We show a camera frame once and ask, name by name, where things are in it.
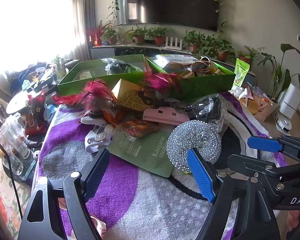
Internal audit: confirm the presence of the tall glass jar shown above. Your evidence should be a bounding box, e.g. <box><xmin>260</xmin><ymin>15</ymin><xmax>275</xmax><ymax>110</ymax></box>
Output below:
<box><xmin>0</xmin><ymin>115</ymin><xmax>31</xmax><ymax>156</ymax></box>

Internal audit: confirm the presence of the small drinking glass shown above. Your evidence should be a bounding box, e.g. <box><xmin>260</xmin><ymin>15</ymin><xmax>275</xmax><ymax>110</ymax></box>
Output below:
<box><xmin>2</xmin><ymin>150</ymin><xmax>24</xmax><ymax>176</ymax></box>

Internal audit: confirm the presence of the grey sofa with clothes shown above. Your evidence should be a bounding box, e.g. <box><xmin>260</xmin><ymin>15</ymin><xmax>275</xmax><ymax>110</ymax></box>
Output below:
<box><xmin>0</xmin><ymin>66</ymin><xmax>50</xmax><ymax>98</ymax></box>

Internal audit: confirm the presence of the silver wire scrubber ball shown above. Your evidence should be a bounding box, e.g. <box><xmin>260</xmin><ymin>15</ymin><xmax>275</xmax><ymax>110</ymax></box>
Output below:
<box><xmin>166</xmin><ymin>120</ymin><xmax>222</xmax><ymax>173</ymax></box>

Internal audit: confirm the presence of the clear pack of coloured pens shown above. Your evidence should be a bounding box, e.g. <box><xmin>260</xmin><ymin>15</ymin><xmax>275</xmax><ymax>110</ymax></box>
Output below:
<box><xmin>155</xmin><ymin>54</ymin><xmax>201</xmax><ymax>65</ymax></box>

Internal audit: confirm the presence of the wall television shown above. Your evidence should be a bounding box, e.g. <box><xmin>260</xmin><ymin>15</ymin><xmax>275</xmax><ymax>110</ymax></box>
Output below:
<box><xmin>116</xmin><ymin>0</ymin><xmax>220</xmax><ymax>32</ymax></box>

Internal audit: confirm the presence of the blue plastic bag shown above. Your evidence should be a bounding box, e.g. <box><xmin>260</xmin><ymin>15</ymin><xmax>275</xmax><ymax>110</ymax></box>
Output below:
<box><xmin>43</xmin><ymin>104</ymin><xmax>58</xmax><ymax>121</ymax></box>

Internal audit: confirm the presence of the white robot vacuum dock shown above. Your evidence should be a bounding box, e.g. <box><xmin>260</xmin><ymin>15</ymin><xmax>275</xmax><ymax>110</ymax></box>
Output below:
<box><xmin>275</xmin><ymin>84</ymin><xmax>300</xmax><ymax>133</ymax></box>

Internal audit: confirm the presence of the potted green plant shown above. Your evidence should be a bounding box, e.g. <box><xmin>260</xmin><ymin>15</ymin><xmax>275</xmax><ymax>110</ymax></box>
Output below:
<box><xmin>207</xmin><ymin>34</ymin><xmax>237</xmax><ymax>62</ymax></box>
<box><xmin>184</xmin><ymin>30</ymin><xmax>206</xmax><ymax>54</ymax></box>
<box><xmin>149</xmin><ymin>27</ymin><xmax>169</xmax><ymax>46</ymax></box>
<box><xmin>237</xmin><ymin>45</ymin><xmax>264</xmax><ymax>65</ymax></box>
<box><xmin>101</xmin><ymin>20</ymin><xmax>118</xmax><ymax>45</ymax></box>
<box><xmin>127</xmin><ymin>26</ymin><xmax>150</xmax><ymax>46</ymax></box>

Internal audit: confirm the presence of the yellow triangular box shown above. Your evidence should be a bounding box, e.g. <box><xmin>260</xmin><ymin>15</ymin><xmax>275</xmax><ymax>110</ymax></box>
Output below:
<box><xmin>112</xmin><ymin>79</ymin><xmax>165</xmax><ymax>112</ymax></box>

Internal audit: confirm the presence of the green standing snack pouch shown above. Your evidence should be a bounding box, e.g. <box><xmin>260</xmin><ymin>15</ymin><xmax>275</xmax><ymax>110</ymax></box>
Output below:
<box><xmin>232</xmin><ymin>58</ymin><xmax>251</xmax><ymax>90</ymax></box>

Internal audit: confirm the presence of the white paper origami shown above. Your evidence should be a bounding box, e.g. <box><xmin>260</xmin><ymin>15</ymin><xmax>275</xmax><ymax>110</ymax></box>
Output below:
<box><xmin>230</xmin><ymin>85</ymin><xmax>253</xmax><ymax>101</ymax></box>

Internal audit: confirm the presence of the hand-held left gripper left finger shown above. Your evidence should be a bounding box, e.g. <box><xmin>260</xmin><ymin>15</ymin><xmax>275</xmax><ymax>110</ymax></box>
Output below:
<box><xmin>17</xmin><ymin>148</ymin><xmax>110</xmax><ymax>240</ymax></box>

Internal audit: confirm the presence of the dark television cabinet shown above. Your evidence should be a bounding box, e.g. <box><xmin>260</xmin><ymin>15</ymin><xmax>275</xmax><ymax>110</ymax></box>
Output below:
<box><xmin>91</xmin><ymin>42</ymin><xmax>255</xmax><ymax>77</ymax></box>

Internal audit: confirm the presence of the small plant in glass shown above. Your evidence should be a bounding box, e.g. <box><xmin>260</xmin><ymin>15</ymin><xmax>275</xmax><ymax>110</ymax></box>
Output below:
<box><xmin>51</xmin><ymin>54</ymin><xmax>67</xmax><ymax>78</ymax></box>

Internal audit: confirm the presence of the tall broad-leaf plant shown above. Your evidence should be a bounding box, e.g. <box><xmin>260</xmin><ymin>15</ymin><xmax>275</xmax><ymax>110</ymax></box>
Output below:
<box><xmin>259</xmin><ymin>44</ymin><xmax>300</xmax><ymax>103</ymax></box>

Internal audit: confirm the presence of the white plastic clip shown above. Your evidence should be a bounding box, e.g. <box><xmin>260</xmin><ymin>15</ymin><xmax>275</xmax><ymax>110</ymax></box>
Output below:
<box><xmin>80</xmin><ymin>116</ymin><xmax>108</xmax><ymax>126</ymax></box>
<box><xmin>84</xmin><ymin>127</ymin><xmax>115</xmax><ymax>153</ymax></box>

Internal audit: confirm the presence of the green cardboard box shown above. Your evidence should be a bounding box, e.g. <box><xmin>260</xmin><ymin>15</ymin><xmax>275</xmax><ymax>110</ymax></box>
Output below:
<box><xmin>57</xmin><ymin>54</ymin><xmax>147</xmax><ymax>98</ymax></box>
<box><xmin>145</xmin><ymin>55</ymin><xmax>237</xmax><ymax>100</ymax></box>

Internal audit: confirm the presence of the clear plastic bag with items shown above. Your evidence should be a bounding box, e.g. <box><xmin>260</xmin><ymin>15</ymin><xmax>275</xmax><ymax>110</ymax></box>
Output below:
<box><xmin>180</xmin><ymin>94</ymin><xmax>228</xmax><ymax>133</ymax></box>

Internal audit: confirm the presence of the pink plastic clip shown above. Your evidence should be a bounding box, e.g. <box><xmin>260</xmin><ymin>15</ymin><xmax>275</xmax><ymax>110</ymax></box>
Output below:
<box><xmin>142</xmin><ymin>107</ymin><xmax>190</xmax><ymax>125</ymax></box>

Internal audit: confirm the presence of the green spout pouch white cap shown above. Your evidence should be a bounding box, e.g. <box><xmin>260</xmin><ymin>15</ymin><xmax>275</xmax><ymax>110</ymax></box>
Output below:
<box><xmin>106</xmin><ymin>124</ymin><xmax>175</xmax><ymax>178</ymax></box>

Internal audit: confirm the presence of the red feather toy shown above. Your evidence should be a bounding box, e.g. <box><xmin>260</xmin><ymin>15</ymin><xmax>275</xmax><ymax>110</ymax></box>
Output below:
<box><xmin>52</xmin><ymin>79</ymin><xmax>118</xmax><ymax>117</ymax></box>
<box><xmin>140</xmin><ymin>65</ymin><xmax>184</xmax><ymax>98</ymax></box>

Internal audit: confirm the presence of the orange snack packet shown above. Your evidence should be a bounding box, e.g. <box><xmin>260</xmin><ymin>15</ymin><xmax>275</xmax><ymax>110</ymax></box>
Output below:
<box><xmin>101</xmin><ymin>107</ymin><xmax>125</xmax><ymax>124</ymax></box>

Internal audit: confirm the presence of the round coffee table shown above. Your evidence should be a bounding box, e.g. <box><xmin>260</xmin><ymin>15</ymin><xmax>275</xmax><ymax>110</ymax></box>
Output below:
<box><xmin>6</xmin><ymin>60</ymin><xmax>79</xmax><ymax>114</ymax></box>

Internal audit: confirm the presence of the red gift bag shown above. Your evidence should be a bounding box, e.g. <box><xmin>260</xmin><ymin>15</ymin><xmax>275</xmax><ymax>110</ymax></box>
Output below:
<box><xmin>25</xmin><ymin>92</ymin><xmax>51</xmax><ymax>136</ymax></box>

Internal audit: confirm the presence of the red flower vase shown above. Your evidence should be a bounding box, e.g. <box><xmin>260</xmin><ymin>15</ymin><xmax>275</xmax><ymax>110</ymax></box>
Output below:
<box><xmin>86</xmin><ymin>27</ymin><xmax>103</xmax><ymax>47</ymax></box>

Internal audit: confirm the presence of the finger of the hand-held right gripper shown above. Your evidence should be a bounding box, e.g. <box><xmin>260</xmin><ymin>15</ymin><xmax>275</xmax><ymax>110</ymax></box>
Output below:
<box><xmin>227</xmin><ymin>154</ymin><xmax>300</xmax><ymax>198</ymax></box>
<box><xmin>247</xmin><ymin>135</ymin><xmax>300</xmax><ymax>167</ymax></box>

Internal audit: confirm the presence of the pink printed cloth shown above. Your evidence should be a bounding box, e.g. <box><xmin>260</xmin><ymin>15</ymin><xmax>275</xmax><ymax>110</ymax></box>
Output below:
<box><xmin>57</xmin><ymin>197</ymin><xmax>108</xmax><ymax>240</ymax></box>

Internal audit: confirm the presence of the clear bag of dark items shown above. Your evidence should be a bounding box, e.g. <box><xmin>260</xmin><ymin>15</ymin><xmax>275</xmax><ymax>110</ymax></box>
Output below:
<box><xmin>101</xmin><ymin>57</ymin><xmax>143</xmax><ymax>75</ymax></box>

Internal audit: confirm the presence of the person's right hand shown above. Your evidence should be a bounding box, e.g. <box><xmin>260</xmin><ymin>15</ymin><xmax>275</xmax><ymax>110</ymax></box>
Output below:
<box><xmin>286</xmin><ymin>210</ymin><xmax>300</xmax><ymax>233</ymax></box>

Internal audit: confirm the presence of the beige ribbon bundle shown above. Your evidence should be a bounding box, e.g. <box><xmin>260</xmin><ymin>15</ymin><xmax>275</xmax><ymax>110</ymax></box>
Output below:
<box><xmin>190</xmin><ymin>56</ymin><xmax>212</xmax><ymax>74</ymax></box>

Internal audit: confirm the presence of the purple grey blanket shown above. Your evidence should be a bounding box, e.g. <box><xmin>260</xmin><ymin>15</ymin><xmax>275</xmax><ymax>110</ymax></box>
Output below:
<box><xmin>31</xmin><ymin>90</ymin><xmax>290</xmax><ymax>240</ymax></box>

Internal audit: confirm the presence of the grey curtain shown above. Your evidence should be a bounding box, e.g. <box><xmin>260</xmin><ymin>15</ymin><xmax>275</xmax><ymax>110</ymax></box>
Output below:
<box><xmin>70</xmin><ymin>0</ymin><xmax>102</xmax><ymax>61</ymax></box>

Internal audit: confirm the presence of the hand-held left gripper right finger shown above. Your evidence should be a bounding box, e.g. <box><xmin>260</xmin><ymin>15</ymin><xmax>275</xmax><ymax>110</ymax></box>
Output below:
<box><xmin>186</xmin><ymin>147</ymin><xmax>282</xmax><ymax>240</ymax></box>

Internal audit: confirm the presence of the brown cardboard box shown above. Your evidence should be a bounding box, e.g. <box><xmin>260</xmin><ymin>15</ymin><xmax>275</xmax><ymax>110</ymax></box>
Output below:
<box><xmin>240</xmin><ymin>90</ymin><xmax>278</xmax><ymax>122</ymax></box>

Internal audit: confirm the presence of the white picket fence ornament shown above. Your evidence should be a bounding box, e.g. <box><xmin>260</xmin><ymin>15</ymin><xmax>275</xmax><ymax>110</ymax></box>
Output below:
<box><xmin>162</xmin><ymin>36</ymin><xmax>183</xmax><ymax>51</ymax></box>

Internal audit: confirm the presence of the brown snack packet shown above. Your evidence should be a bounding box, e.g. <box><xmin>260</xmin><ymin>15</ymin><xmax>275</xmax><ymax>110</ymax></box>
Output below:
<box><xmin>115</xmin><ymin>119</ymin><xmax>160</xmax><ymax>138</ymax></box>

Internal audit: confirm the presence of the hanging green vine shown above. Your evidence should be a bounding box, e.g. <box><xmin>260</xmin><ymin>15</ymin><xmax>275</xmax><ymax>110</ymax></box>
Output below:
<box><xmin>109</xmin><ymin>0</ymin><xmax>123</xmax><ymax>28</ymax></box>
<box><xmin>214</xmin><ymin>0</ymin><xmax>228</xmax><ymax>30</ymax></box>

